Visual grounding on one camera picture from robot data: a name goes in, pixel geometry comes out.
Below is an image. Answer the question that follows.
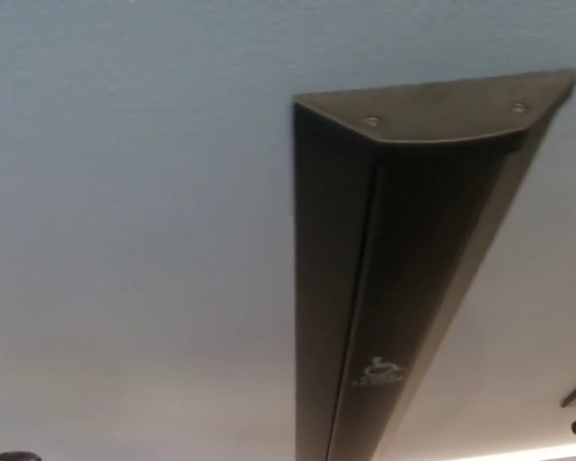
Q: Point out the tall black push bar button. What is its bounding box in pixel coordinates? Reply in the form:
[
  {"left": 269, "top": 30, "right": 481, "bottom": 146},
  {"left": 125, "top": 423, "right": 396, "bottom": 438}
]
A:
[{"left": 291, "top": 68, "right": 576, "bottom": 461}]

